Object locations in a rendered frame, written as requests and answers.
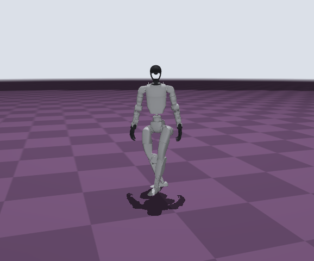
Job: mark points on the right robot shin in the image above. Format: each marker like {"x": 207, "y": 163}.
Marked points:
{"x": 153, "y": 165}

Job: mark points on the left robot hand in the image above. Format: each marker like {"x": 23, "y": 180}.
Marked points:
{"x": 179, "y": 132}

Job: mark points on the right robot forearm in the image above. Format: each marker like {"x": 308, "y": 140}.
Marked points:
{"x": 135, "y": 117}

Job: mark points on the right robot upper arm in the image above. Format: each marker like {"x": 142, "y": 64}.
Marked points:
{"x": 139, "y": 99}

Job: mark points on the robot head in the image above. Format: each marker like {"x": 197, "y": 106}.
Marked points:
{"x": 155, "y": 70}

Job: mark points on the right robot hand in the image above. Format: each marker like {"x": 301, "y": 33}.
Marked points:
{"x": 132, "y": 132}

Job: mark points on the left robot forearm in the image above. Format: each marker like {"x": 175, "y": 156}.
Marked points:
{"x": 177, "y": 117}

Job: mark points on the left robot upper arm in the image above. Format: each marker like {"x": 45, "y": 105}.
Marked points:
{"x": 172, "y": 97}

